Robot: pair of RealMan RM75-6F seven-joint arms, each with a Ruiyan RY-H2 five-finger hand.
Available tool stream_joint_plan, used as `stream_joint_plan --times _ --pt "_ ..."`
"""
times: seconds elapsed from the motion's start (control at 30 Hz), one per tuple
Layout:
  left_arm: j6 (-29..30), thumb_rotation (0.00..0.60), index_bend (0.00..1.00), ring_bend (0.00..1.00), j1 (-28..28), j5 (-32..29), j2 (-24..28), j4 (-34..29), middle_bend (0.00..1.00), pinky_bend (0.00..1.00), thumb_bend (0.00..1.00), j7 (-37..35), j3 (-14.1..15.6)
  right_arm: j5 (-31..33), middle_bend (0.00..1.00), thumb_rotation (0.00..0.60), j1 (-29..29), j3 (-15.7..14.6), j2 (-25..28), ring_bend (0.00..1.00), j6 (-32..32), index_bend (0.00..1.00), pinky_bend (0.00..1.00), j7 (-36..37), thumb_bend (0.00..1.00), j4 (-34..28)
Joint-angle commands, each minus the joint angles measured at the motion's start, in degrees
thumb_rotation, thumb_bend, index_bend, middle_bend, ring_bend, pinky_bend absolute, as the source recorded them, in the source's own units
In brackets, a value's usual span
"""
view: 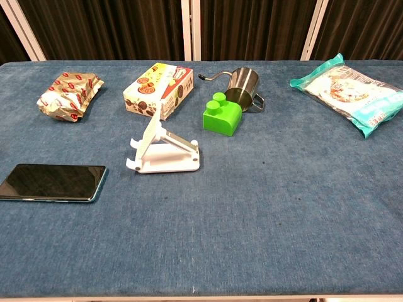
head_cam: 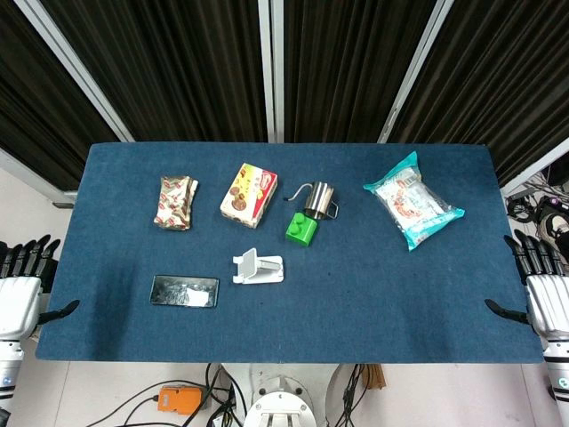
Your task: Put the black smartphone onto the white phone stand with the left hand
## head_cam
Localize left black-fingered robot hand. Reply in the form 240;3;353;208
0;234;81;343

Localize right black-fingered robot hand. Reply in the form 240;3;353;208
484;229;569;344

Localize black smartphone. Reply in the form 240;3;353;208
148;274;220;309

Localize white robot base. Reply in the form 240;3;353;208
220;363;344;427

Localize white phone stand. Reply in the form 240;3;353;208
231;247;286;285

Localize teal clear snack bag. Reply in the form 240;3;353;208
363;150;466;253

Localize gold red snack packet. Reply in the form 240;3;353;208
153;175;200;231

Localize orange device on floor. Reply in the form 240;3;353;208
157;385;210;415

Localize brown cardboard piece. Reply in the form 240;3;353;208
360;364;389;391

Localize blue felt table mat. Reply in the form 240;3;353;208
34;141;546;365

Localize cookie box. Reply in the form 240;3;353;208
219;162;279;230

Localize stainless steel gooseneck pitcher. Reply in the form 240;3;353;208
283;181;341;221

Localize green toy building block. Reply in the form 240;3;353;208
284;211;322;247

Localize black pleated curtain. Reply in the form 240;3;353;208
39;0;269;143
282;0;439;144

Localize tangle of cables and gear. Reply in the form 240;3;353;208
505;162;569;253

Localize black floor cables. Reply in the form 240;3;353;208
100;363;250;427

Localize white slanted frame post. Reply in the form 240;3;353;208
12;0;136;143
377;0;456;144

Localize white vertical frame post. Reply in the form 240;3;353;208
257;0;286;144

